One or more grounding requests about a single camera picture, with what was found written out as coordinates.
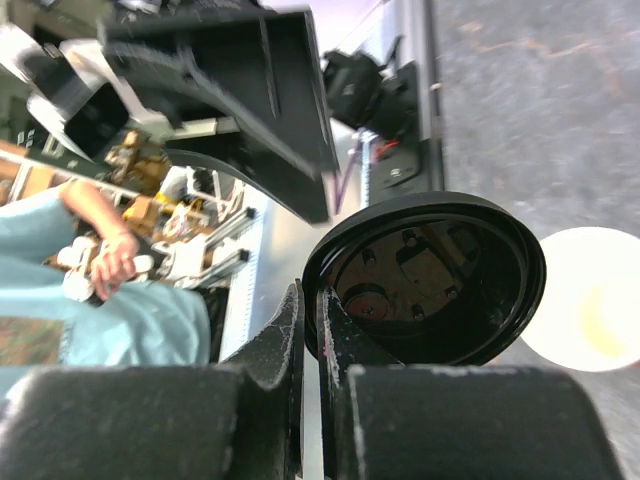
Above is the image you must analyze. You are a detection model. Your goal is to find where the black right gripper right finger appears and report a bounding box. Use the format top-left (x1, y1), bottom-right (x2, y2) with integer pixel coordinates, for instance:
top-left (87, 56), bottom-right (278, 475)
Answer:
top-left (315, 287), bottom-right (622, 479)

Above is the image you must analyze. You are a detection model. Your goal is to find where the person in blue shirt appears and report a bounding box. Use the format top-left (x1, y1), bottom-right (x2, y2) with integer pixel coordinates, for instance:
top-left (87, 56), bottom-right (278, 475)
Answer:
top-left (1, 180), bottom-right (212, 393)

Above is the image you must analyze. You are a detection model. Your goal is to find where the black plastic cup lid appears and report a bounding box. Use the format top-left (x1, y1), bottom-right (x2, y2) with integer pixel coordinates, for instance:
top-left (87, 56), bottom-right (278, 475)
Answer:
top-left (302, 192), bottom-right (547, 366)

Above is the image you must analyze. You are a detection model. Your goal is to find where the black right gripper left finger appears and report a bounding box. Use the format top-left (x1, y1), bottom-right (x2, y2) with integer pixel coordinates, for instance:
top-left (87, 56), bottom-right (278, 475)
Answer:
top-left (1, 283), bottom-right (305, 479)

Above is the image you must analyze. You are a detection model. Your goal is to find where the brown paper coffee cup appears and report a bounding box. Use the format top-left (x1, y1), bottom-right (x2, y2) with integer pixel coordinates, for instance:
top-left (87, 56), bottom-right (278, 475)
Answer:
top-left (521, 227), bottom-right (639, 372)

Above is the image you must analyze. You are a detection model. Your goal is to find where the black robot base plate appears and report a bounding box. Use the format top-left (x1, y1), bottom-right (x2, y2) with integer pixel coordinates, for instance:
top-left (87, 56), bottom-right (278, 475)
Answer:
top-left (364, 0), bottom-right (446, 206)

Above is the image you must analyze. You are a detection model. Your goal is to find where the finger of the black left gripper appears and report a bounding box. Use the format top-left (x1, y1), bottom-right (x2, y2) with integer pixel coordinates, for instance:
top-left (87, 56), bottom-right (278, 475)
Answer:
top-left (99, 7), bottom-right (338, 224)

